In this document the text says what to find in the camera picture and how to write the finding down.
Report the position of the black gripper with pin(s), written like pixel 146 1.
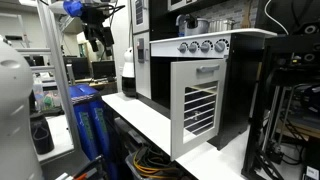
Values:
pixel 92 19

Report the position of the white oven cabinet door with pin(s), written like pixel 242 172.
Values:
pixel 197 89

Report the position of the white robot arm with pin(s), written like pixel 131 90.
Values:
pixel 74 8

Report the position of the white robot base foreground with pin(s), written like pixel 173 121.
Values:
pixel 18 159

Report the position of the white toy fridge cabinet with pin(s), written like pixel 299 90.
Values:
pixel 140 24

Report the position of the grey stove knob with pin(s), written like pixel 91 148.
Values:
pixel 206 46
pixel 193 47
pixel 183 47
pixel 221 45

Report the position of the silver cup on stove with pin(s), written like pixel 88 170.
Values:
pixel 221 25

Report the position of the toy kitchen stove unit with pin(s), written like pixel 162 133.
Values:
pixel 242 65

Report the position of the black computer monitor right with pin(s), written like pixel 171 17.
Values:
pixel 103 69

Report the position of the black computer monitor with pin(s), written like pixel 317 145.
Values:
pixel 103 69
pixel 80 66

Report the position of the black computer monitor left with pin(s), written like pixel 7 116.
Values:
pixel 80 66

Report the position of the blue bag right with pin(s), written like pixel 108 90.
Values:
pixel 96 109

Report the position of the silver pot with lid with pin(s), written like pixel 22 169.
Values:
pixel 189 25

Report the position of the black mesh cup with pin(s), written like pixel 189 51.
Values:
pixel 41 134

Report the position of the wooden spatula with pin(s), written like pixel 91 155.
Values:
pixel 246 15

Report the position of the black equipment rack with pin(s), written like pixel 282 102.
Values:
pixel 288 89

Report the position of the aluminium frame post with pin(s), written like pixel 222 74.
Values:
pixel 51 34

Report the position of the bin with yellow cables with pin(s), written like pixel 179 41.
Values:
pixel 149 164

